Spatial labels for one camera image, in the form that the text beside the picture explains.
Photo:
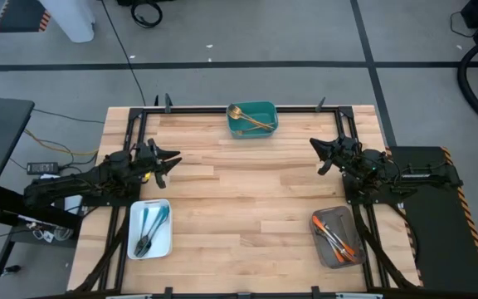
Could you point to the black power adapter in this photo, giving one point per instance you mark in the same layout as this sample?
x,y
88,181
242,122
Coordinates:
x,y
42,168

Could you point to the white plastic bin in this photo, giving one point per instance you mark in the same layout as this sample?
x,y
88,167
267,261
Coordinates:
x,y
160,245

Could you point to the yellow tape strip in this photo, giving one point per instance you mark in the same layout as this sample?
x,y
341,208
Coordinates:
x,y
147,176

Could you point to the grey translucent plastic bin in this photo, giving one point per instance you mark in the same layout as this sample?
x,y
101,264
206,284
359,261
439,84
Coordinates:
x,y
347,220

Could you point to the white pedestal column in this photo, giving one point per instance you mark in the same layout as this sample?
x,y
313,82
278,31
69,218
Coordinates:
x,y
71,21

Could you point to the white paper sheet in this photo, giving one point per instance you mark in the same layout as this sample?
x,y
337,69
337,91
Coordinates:
x,y
72,203

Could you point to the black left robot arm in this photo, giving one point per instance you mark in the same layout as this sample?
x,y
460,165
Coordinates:
x,y
81,182

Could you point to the hazard-striped black platform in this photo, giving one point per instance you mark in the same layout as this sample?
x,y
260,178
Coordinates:
x,y
442,241

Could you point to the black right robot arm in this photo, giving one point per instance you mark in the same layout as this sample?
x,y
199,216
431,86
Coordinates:
x,y
405,176

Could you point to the hazard-striped black floor mat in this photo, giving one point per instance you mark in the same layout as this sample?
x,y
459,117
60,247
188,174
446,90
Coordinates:
x,y
19,14

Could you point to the teal plastic bin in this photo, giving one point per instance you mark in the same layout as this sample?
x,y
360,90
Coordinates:
x,y
259,112

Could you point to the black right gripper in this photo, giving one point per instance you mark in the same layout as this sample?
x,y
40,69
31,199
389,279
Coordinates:
x,y
344,151

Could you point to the gold fork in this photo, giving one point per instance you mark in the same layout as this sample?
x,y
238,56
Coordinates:
x,y
234,110
259,124
241,132

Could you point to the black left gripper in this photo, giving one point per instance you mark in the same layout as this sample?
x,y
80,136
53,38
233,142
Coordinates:
x,y
149,162

